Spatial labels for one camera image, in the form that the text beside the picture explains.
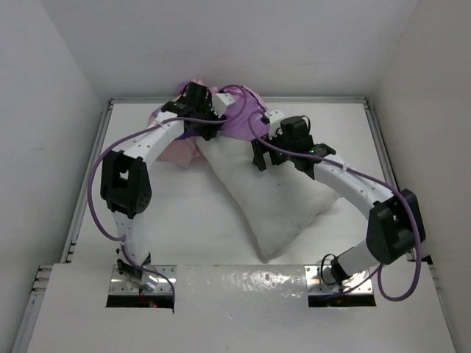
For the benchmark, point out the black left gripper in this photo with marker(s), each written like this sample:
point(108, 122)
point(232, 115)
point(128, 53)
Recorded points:
point(207, 132)

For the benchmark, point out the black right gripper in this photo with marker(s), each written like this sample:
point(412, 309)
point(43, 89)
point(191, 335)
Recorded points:
point(258, 150)

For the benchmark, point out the pink pillowcase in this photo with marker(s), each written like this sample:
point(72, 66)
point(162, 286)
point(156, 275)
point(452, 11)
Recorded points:
point(184, 149)

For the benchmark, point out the white pillow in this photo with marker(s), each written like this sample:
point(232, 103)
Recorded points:
point(278, 203)

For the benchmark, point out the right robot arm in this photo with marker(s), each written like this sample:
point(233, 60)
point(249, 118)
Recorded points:
point(394, 221)

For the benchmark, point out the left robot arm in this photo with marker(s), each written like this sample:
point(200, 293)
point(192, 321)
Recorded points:
point(125, 184)

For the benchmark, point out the white front cover board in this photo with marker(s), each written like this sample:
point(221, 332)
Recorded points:
point(232, 309)

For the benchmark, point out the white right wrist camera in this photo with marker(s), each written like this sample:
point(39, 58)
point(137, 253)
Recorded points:
point(275, 117)

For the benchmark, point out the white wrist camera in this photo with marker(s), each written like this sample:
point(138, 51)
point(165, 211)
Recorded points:
point(275, 117)
point(221, 102)

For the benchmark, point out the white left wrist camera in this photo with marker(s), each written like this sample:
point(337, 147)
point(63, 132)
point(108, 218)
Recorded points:
point(221, 102)

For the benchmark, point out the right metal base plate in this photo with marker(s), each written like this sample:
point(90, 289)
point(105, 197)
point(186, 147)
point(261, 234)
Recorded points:
point(359, 284)

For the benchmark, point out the metal base plate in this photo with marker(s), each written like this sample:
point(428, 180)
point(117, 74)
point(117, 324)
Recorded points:
point(359, 284)
point(122, 284)

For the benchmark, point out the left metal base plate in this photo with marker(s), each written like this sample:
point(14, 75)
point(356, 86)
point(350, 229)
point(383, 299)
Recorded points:
point(122, 284)

